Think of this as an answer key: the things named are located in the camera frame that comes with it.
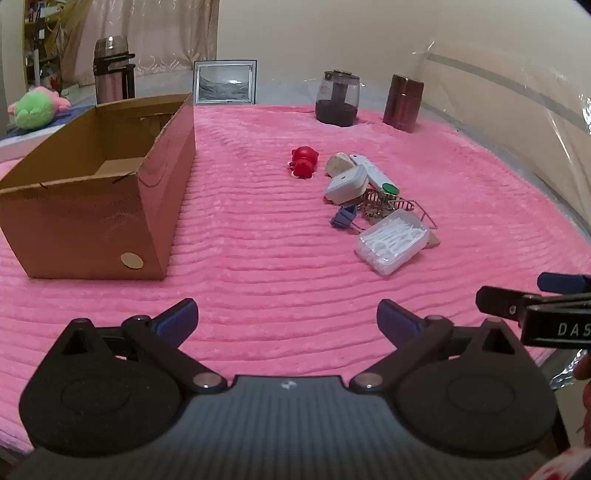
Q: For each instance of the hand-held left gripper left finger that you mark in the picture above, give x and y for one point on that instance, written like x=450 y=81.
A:
x=178 y=321

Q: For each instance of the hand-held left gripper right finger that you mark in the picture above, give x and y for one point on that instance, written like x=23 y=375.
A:
x=397 y=321

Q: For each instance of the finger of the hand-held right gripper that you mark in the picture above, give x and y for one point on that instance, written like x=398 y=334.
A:
x=501 y=302
x=563 y=282

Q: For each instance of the clear floss pick box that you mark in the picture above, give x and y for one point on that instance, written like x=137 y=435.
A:
x=390 y=242

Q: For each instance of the purple binder clip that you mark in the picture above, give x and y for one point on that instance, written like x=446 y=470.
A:
x=344 y=216

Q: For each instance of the brown cardboard box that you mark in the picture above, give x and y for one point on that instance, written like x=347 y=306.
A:
x=83 y=230

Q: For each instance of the green capped small bottle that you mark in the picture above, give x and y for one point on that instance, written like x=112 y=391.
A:
x=390 y=188

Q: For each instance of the white square charger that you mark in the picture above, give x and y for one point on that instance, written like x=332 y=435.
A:
x=344 y=187

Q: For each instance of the white remote control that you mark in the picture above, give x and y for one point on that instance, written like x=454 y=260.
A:
x=369 y=166

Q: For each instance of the cream plug adapter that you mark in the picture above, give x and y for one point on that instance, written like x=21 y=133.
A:
x=337 y=162

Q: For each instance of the red toy figure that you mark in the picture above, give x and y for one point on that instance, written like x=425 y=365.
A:
x=304 y=161

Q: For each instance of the person's right hand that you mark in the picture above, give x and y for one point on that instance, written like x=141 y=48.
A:
x=585 y=367

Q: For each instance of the small tan block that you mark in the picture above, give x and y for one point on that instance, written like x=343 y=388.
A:
x=433 y=240

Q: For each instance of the pink ribbed blanket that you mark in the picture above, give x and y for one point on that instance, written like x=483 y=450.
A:
x=277 y=277

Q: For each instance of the maroon tumbler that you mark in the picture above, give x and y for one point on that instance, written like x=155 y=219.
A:
x=401 y=104

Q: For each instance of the dark glass jar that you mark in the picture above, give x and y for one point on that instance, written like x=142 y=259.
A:
x=337 y=110

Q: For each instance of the dark blue flat box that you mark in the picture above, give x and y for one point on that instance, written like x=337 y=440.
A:
x=16 y=130

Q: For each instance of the steel thermos flask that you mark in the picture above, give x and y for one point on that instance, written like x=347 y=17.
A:
x=111 y=78

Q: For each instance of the green pink plush toy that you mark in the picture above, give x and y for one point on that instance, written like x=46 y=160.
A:
x=32 y=108

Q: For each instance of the beige curtain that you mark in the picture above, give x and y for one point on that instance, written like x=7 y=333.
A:
x=152 y=37

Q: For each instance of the cluttered storage shelf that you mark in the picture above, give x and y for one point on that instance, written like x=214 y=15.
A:
x=39 y=41

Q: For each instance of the silver picture frame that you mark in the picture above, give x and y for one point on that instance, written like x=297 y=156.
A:
x=225 y=85

